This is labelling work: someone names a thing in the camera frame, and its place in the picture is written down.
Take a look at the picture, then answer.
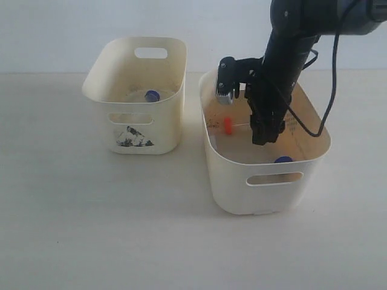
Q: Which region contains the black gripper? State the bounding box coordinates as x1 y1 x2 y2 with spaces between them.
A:
243 59 296 146

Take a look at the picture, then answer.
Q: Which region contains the orange cap tube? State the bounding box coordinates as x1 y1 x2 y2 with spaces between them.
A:
223 117 251 135

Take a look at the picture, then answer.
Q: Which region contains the blue-capped clear tube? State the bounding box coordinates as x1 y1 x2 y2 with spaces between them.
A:
126 89 175 103

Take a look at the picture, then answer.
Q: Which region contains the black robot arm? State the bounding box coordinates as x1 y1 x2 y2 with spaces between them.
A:
246 1 386 146

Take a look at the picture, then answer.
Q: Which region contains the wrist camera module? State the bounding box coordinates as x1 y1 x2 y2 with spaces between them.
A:
215 56 263 105

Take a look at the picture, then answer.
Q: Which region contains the black cable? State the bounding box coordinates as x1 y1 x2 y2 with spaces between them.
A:
281 0 374 137

